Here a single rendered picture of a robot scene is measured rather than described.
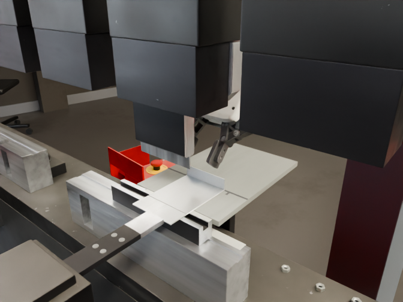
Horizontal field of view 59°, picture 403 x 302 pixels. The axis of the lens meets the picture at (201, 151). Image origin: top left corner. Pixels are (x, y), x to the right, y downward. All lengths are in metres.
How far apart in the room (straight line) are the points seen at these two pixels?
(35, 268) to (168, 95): 0.24
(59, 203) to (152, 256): 0.33
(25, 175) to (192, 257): 0.51
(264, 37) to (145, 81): 0.18
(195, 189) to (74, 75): 0.27
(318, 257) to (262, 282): 1.49
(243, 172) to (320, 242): 1.57
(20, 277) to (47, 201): 0.46
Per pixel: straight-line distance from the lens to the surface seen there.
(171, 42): 0.41
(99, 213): 0.69
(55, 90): 4.65
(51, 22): 0.61
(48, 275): 0.43
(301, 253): 2.11
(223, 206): 0.57
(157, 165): 1.14
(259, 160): 0.72
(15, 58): 0.75
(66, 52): 0.59
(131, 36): 0.46
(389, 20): 0.30
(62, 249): 0.82
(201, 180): 0.63
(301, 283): 0.64
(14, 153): 0.93
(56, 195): 0.90
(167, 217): 0.54
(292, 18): 0.33
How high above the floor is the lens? 1.31
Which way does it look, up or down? 24 degrees down
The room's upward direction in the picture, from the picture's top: straight up
